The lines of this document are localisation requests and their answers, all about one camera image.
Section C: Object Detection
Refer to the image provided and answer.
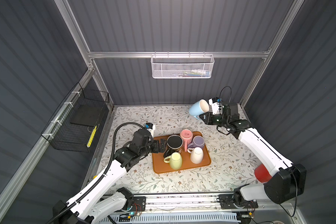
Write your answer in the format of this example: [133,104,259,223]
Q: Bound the black corrugated cable hose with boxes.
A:
[44,122,145,224]

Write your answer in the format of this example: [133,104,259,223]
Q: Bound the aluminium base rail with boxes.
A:
[134,191,294,213]

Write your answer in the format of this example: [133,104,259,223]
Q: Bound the yellow marker in basket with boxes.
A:
[86,126,97,148]

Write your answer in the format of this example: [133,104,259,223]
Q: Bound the purple mug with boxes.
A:
[187,135,205,153]

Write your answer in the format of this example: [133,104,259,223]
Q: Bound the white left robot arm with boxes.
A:
[48,129,167,224]

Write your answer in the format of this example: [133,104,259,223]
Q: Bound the white mug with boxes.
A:
[188,147,203,164]

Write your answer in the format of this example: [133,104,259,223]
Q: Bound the pink mug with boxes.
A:
[180,129,193,152]

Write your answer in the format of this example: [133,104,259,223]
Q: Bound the markers in white basket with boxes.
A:
[174,70,211,78]

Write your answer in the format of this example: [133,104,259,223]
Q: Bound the white wire wall basket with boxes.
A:
[150,53,215,79]

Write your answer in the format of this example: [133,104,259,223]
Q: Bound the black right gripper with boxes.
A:
[199,111,228,128]

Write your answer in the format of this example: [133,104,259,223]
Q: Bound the black wire wall basket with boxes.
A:
[41,84,110,153]

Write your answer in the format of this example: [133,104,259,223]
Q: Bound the white ventilated cable duct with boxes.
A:
[110,212,241,224]

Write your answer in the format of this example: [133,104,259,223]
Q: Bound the black foam pad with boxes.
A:
[70,105,103,127]

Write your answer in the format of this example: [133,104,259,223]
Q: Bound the light blue mug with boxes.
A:
[189,99,210,119]

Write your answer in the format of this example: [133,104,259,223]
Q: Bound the orange wooden tray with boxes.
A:
[152,145,211,174]

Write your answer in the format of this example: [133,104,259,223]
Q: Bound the light green mug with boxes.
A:
[163,152,183,170]

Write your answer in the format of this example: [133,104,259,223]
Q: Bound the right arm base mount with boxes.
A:
[216,193,259,210]

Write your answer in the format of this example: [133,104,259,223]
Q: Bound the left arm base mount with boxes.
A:
[117,196,147,212]

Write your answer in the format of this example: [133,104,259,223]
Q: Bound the red pencil cup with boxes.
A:
[254,164,272,183]

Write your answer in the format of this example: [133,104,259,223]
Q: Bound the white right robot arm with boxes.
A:
[198,101,307,208]

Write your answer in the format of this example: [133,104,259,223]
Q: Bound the black mug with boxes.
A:
[163,135,183,158]

